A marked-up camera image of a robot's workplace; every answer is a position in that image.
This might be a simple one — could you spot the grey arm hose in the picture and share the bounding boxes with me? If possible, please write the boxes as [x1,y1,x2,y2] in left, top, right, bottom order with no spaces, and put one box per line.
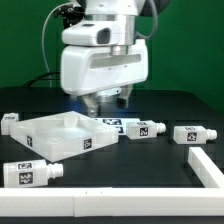
[135,0,158,42]

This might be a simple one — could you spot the paper sheet with tags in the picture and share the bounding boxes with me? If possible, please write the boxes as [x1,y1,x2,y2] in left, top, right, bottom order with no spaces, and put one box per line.
[90,118,140,135]

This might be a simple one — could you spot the black cables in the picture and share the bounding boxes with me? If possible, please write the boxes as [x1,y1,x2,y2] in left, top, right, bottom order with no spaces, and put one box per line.
[22,69,63,88]

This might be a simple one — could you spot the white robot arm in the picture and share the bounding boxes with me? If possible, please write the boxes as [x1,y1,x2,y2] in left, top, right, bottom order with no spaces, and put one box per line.
[61,0,171,117]

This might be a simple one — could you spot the white cable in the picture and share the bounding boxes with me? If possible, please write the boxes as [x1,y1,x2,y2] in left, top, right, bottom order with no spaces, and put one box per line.
[41,3,73,88]

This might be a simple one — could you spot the white square tabletop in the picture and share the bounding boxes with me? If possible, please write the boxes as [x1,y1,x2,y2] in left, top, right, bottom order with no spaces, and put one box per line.
[10,111,119,162]

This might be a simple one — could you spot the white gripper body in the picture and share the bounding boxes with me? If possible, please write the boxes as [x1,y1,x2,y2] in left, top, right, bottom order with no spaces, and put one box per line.
[61,39,148,96]

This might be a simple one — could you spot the white L-shaped obstacle wall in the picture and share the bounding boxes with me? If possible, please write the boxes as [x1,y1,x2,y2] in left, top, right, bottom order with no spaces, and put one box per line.
[0,147,224,217]

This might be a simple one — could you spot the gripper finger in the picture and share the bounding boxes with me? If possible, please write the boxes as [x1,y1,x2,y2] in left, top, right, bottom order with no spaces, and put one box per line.
[117,85,132,109]
[83,93,99,117]

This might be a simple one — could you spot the black camera stand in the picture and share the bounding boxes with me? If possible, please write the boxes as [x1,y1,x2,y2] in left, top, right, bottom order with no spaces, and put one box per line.
[53,3,84,29]

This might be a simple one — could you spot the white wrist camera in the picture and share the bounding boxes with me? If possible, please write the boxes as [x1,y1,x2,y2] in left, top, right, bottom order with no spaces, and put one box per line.
[62,20,125,47]

